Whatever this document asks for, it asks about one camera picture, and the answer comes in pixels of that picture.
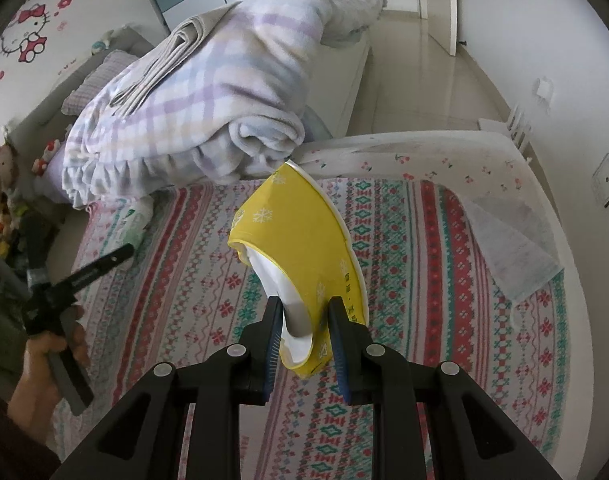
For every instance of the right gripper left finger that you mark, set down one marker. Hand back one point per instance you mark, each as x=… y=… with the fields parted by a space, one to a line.
x=184 y=421

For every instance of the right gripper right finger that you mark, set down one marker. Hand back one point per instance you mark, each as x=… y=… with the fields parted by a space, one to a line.
x=429 y=422

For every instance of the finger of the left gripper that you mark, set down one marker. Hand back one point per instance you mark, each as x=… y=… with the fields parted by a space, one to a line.
x=94 y=271

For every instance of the yellow paper bowl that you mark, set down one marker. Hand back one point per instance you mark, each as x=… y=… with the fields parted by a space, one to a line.
x=294 y=238

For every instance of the person's left hand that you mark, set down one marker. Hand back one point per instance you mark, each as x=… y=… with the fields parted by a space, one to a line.
x=36 y=395

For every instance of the red white plush toy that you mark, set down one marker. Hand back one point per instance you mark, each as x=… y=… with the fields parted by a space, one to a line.
x=40 y=164

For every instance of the patterned red bed mat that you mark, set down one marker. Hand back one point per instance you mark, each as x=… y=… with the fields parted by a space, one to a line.
x=431 y=297

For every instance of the white tissue sheet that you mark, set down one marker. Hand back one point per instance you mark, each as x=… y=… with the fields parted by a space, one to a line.
x=516 y=243

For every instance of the checked pillow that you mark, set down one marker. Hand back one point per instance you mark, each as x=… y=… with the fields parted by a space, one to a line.
x=114 y=63

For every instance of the checked purple white blanket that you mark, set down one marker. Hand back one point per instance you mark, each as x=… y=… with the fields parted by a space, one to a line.
x=232 y=109

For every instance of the hello kitty wall sticker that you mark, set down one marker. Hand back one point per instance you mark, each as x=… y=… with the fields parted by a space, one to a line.
x=25 y=38

